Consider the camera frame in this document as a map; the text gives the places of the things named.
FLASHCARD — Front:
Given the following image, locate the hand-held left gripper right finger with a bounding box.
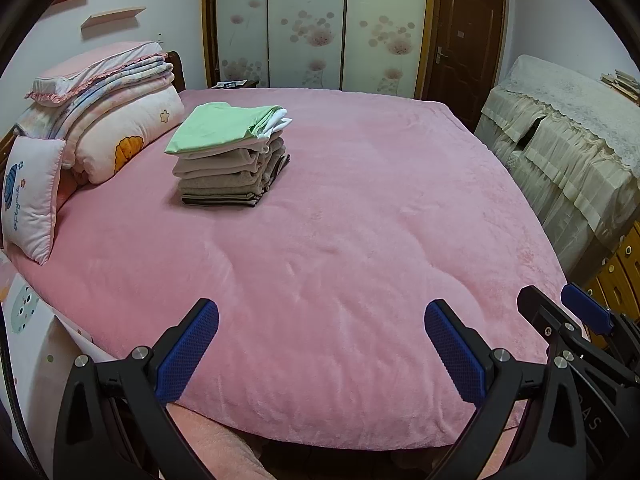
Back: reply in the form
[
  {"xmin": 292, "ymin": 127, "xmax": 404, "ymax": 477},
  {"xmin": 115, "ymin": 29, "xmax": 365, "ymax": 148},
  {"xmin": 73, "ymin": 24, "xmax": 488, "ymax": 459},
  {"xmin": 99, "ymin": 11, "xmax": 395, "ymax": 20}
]
[{"xmin": 424, "ymin": 300, "xmax": 588, "ymax": 480}]

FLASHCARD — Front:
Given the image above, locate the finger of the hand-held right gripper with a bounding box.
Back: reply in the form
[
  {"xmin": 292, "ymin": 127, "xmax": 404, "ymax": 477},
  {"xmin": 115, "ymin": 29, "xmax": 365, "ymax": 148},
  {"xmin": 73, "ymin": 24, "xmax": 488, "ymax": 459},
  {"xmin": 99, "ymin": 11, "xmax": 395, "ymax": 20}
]
[
  {"xmin": 561, "ymin": 284, "xmax": 640, "ymax": 356},
  {"xmin": 517, "ymin": 285, "xmax": 631, "ymax": 386}
]

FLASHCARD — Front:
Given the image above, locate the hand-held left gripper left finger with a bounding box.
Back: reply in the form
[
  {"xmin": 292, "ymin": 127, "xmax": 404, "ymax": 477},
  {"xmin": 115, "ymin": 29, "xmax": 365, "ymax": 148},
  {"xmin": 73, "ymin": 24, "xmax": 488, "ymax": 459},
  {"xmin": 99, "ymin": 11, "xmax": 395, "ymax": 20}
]
[{"xmin": 52, "ymin": 298, "xmax": 221, "ymax": 480}]

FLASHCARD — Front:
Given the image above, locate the green t-shirt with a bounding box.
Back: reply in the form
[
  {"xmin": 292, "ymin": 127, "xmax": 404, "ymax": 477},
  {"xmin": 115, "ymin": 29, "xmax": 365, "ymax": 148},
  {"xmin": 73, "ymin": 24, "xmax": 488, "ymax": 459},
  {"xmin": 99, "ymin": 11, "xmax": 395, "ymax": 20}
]
[{"xmin": 165, "ymin": 102, "xmax": 286, "ymax": 156}]

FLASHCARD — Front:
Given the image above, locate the stack of folded clothes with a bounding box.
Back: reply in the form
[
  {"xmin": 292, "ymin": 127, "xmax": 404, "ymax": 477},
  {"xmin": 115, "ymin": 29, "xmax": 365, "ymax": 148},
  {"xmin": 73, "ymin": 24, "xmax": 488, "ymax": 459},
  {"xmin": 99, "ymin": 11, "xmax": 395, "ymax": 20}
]
[{"xmin": 172, "ymin": 110, "xmax": 293, "ymax": 208}]

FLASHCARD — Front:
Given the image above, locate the wooden drawer chest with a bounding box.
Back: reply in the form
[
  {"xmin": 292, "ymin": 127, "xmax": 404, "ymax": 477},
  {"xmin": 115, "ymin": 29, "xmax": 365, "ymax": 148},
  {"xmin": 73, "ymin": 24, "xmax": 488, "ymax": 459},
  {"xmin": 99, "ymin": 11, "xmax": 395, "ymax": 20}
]
[{"xmin": 582, "ymin": 225, "xmax": 640, "ymax": 321}]

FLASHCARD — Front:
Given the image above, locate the white cartoon bed sheet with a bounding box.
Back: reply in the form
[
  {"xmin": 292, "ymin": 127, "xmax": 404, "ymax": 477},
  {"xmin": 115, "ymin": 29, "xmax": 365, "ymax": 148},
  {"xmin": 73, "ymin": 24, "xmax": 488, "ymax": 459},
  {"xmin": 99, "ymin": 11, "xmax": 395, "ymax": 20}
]
[{"xmin": 0, "ymin": 255, "xmax": 93, "ymax": 461}]

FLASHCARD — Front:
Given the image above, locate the cream lace furniture cover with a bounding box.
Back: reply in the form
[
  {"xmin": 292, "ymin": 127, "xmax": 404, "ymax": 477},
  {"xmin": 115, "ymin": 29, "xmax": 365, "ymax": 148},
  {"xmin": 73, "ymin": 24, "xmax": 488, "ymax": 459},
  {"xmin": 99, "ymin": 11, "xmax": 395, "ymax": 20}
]
[{"xmin": 474, "ymin": 54, "xmax": 640, "ymax": 281}]

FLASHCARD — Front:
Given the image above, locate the pink fleece bed blanket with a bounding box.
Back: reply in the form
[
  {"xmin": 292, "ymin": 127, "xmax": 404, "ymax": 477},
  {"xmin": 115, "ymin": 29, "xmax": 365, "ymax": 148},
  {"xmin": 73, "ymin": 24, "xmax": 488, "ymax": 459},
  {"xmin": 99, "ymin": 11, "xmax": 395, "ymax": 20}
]
[{"xmin": 10, "ymin": 87, "xmax": 583, "ymax": 448}]

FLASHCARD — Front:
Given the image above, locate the white printed cushion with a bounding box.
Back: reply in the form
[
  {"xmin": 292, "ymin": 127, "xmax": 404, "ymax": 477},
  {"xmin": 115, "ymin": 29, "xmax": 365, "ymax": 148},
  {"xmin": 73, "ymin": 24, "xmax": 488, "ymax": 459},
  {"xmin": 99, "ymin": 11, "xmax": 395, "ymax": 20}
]
[{"xmin": 0, "ymin": 135, "xmax": 67, "ymax": 266}]

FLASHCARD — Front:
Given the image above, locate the pink cartoon print quilt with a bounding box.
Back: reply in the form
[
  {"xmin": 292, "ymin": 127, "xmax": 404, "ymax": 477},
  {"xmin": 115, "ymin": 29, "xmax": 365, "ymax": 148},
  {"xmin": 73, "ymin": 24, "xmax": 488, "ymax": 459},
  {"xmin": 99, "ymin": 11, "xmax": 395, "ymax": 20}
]
[{"xmin": 62, "ymin": 85, "xmax": 187, "ymax": 184}]

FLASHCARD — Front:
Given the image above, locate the folded striped quilt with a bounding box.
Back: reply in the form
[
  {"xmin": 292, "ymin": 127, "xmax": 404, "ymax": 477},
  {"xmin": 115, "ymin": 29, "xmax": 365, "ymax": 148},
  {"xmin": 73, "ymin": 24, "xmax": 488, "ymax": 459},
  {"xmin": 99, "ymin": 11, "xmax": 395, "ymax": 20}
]
[{"xmin": 15, "ymin": 57, "xmax": 176, "ymax": 141}]

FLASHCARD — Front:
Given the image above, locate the dark wooden headboard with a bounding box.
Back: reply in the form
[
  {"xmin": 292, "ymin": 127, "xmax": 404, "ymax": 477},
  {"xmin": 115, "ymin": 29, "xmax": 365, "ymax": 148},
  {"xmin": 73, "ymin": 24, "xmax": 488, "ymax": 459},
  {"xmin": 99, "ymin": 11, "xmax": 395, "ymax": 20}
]
[{"xmin": 166, "ymin": 51, "xmax": 187, "ymax": 92}]

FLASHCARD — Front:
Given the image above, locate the brown wooden door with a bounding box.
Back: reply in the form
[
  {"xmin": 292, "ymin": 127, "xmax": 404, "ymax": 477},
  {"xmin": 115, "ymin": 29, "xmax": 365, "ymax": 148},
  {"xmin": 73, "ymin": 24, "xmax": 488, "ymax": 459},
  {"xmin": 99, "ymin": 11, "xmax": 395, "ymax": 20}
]
[{"xmin": 422, "ymin": 0, "xmax": 507, "ymax": 131}]

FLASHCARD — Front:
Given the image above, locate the pink ruffled pillow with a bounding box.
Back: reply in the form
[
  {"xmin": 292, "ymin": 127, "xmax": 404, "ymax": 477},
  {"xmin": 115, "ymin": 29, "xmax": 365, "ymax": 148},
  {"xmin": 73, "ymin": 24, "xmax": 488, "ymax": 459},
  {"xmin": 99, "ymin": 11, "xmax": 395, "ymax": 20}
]
[{"xmin": 25, "ymin": 40, "xmax": 168, "ymax": 108}]

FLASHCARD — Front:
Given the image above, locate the floral sliding door wardrobe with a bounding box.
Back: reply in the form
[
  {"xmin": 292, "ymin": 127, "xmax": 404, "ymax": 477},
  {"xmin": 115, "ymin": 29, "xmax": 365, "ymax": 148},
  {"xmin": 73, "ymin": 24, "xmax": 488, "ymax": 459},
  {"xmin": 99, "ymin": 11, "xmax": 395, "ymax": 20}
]
[{"xmin": 201, "ymin": 0, "xmax": 436, "ymax": 100}]

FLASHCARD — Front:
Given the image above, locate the light wooden wall shelf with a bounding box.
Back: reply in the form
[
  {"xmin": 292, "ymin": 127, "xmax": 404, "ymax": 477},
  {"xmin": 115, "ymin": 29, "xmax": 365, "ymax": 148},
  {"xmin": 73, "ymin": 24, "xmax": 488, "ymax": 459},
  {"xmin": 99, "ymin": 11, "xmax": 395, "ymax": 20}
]
[{"xmin": 81, "ymin": 6, "xmax": 147, "ymax": 31}]

